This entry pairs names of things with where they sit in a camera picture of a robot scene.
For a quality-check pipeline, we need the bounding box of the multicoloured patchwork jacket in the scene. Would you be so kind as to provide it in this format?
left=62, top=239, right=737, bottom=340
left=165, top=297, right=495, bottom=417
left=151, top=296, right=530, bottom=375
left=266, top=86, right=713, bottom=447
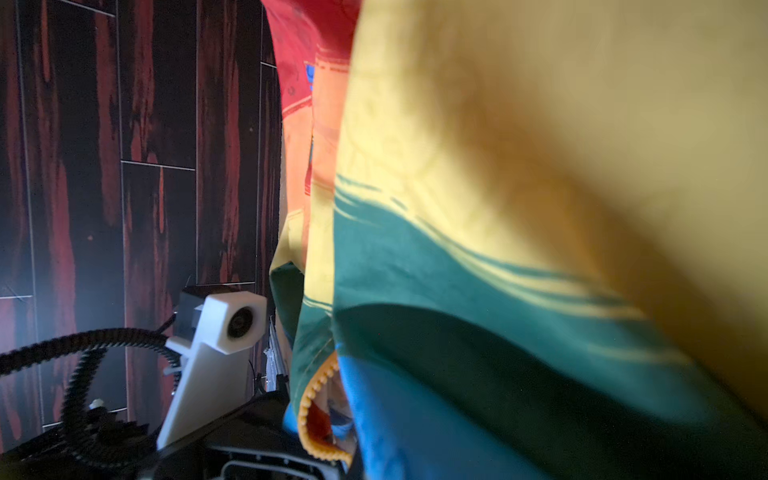
left=264, top=1, right=767, bottom=479

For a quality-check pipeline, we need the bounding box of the black corrugated left cable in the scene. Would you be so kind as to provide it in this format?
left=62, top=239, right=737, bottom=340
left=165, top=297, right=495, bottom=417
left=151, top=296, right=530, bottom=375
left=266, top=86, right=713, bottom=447
left=0, top=327, right=182, bottom=470

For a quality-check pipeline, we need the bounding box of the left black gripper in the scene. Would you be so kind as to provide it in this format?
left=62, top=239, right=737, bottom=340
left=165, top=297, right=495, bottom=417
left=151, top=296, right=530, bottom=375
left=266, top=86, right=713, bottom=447
left=137, top=392, right=360, bottom=480

